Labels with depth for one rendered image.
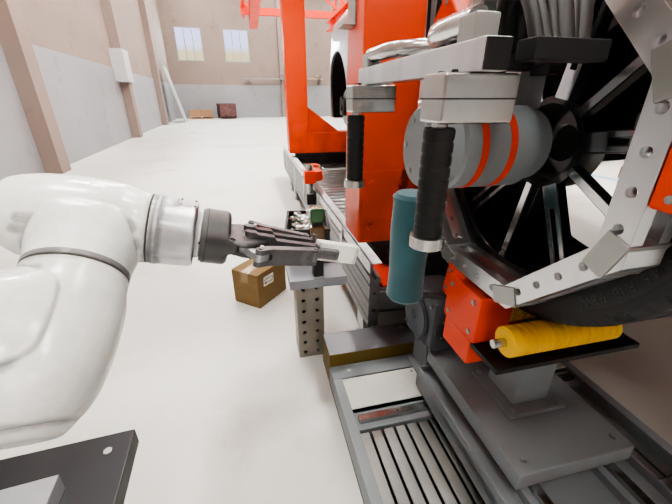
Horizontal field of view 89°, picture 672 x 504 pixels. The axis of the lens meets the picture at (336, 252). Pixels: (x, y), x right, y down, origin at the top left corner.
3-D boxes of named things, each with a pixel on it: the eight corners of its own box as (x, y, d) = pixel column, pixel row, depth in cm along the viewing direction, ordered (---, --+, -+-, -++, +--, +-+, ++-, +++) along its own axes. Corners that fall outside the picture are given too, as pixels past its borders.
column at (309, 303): (324, 353, 135) (323, 258, 118) (299, 357, 133) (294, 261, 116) (320, 338, 144) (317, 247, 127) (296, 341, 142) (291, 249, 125)
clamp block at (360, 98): (395, 112, 68) (397, 82, 66) (352, 112, 66) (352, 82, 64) (386, 111, 72) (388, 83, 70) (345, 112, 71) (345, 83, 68)
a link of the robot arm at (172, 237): (159, 186, 46) (205, 194, 49) (154, 247, 49) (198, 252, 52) (148, 204, 39) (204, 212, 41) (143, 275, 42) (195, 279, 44)
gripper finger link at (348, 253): (317, 240, 52) (318, 242, 51) (358, 246, 55) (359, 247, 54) (313, 258, 53) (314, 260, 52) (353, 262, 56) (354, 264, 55)
